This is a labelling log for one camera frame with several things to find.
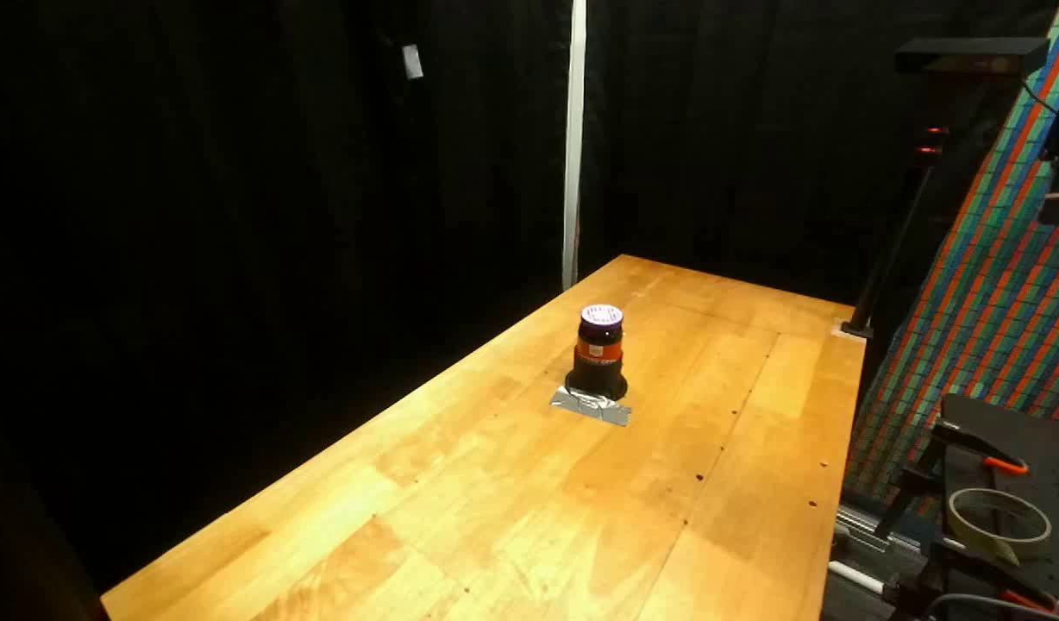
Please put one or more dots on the dark jar with orange label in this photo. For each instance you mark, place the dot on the dark jar with orange label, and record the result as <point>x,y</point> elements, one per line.
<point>603,350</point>

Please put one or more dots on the white vertical pole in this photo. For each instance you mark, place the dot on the white vertical pole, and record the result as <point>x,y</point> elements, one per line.
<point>573,151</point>

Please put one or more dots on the small white tag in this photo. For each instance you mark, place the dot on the small white tag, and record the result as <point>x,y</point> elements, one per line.
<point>412,59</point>

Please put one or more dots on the black curtain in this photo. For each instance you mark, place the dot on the black curtain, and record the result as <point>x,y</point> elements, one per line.
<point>263,210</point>

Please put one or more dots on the colourful striped cloth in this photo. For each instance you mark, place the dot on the colourful striped cloth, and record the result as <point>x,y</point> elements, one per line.
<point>995,297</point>

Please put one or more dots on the beige tape roll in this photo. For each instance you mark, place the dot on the beige tape roll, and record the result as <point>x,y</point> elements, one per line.
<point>973,507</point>

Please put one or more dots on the black camera stand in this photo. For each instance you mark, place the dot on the black camera stand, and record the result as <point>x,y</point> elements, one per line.
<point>910,218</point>

